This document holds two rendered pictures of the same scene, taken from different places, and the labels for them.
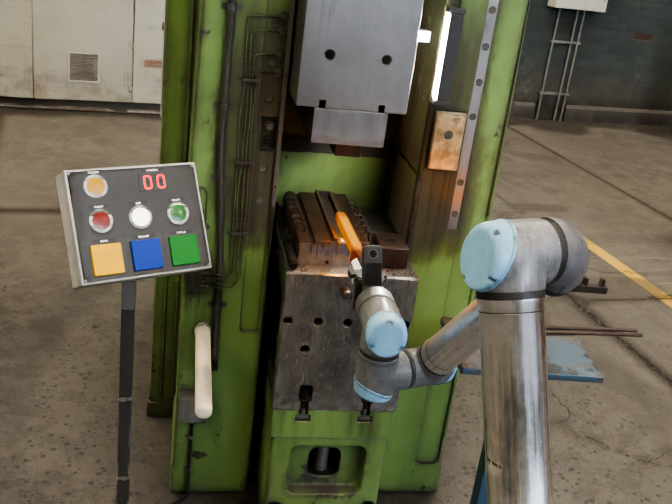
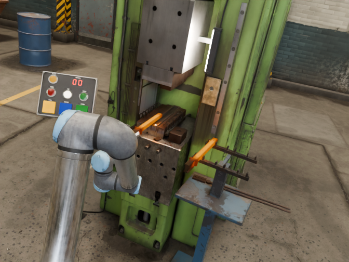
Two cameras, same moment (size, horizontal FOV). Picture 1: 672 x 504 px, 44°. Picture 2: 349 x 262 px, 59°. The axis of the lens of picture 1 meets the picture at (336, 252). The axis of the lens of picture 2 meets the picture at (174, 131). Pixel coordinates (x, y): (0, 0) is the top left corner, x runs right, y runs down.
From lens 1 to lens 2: 121 cm
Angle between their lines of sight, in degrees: 26
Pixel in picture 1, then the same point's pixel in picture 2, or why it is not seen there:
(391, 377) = (103, 182)
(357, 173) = (195, 102)
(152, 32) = not seen: hidden behind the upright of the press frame
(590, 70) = not seen: outside the picture
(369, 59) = (166, 45)
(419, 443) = (193, 226)
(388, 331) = (97, 160)
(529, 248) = (73, 126)
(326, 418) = (141, 198)
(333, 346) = (144, 169)
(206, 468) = (111, 203)
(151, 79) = not seen: hidden behind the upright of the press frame
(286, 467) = (126, 213)
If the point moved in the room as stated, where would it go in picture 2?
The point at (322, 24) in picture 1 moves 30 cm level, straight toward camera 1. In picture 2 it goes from (147, 27) to (113, 28)
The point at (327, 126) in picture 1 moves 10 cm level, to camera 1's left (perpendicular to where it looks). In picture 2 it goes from (148, 73) to (135, 68)
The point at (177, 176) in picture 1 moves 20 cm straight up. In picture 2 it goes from (88, 82) to (89, 51)
